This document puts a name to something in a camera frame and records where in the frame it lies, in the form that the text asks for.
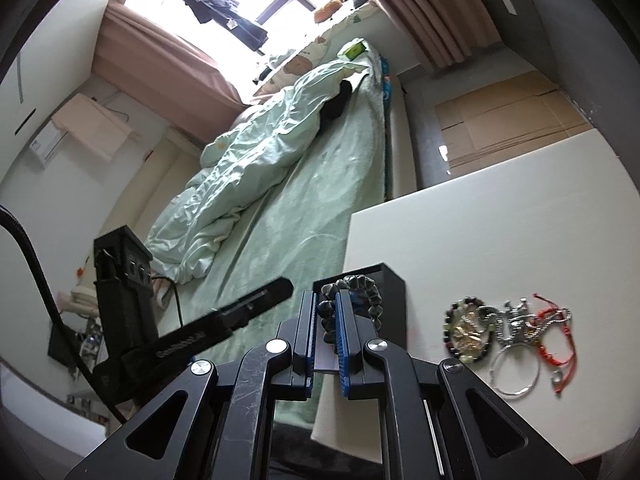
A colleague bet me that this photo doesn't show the flat cardboard sheets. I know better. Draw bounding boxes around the flat cardboard sheets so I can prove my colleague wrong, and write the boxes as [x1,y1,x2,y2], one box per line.
[432,70,598,176]

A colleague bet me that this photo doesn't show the cream bed headboard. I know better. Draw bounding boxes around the cream bed headboard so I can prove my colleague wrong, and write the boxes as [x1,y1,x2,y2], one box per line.
[107,127,211,261]

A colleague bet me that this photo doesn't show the white air conditioner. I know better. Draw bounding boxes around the white air conditioner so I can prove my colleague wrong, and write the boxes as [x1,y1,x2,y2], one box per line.
[27,120,68,167]

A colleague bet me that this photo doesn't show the printed windowsill cushion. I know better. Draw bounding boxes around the printed windowsill cushion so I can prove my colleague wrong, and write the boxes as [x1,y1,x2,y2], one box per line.
[252,10,373,96]

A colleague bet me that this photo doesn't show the black cable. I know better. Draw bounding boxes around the black cable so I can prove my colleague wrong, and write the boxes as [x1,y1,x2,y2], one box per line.
[0,204,126,426]

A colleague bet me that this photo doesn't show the green bed sheet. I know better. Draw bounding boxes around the green bed sheet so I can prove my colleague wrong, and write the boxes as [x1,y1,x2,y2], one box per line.
[165,52,396,426]

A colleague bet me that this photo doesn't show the dark stone bead bracelet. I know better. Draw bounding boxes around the dark stone bead bracelet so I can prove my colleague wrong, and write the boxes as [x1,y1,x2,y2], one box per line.
[316,274,386,348]

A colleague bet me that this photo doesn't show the orange plush toy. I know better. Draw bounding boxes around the orange plush toy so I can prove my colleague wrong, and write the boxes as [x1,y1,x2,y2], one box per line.
[315,0,343,23]

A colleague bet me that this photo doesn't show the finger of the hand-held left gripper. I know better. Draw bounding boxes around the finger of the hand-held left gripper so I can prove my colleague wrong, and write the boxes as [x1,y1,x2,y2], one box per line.
[212,277,295,333]

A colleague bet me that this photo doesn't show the pink curtain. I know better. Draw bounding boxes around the pink curtain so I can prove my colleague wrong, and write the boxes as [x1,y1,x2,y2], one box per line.
[92,2,246,143]
[335,0,501,68]

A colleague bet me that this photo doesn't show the black jewelry box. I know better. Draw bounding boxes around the black jewelry box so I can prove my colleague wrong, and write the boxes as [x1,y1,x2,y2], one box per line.
[312,261,411,361]

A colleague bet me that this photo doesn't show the white side table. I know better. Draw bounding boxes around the white side table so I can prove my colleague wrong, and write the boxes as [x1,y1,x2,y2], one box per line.
[310,127,640,466]

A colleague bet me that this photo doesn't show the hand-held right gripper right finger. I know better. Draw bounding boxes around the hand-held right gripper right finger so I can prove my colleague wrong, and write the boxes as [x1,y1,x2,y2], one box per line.
[336,290,586,480]

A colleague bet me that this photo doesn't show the bead bracelet with gold pendant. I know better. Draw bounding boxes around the bead bracelet with gold pendant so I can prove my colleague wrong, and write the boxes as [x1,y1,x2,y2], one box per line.
[442,297,498,363]

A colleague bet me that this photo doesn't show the dark hanging garment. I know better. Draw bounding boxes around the dark hanging garment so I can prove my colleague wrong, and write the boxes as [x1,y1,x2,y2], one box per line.
[220,7,271,53]

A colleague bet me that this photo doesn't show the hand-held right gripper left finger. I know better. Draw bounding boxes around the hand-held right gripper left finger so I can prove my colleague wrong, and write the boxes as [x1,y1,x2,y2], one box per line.
[65,290,321,480]

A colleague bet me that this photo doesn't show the assorted small beads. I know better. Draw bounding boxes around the assorted small beads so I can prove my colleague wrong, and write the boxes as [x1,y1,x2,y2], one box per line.
[482,297,573,348]

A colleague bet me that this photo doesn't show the cream air conditioner cover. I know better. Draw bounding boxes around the cream air conditioner cover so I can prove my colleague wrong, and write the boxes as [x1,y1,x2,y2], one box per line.
[50,95,141,161]

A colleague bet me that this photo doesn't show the blue printed bed skirt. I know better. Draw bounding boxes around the blue printed bed skirt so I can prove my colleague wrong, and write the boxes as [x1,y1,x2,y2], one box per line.
[377,55,397,201]

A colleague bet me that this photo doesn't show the cream plastic object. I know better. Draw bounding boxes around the cream plastic object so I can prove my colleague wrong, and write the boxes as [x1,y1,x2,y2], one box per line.
[57,285,101,318]

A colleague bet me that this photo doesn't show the red string bracelet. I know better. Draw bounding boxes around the red string bracelet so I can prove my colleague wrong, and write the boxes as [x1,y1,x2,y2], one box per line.
[530,292,581,393]

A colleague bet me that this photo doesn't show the silver bangle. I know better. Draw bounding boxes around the silver bangle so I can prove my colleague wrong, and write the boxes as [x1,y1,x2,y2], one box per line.
[487,342,543,397]

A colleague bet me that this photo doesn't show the light green duvet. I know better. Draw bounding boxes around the light green duvet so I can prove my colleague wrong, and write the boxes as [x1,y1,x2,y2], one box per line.
[145,52,373,286]

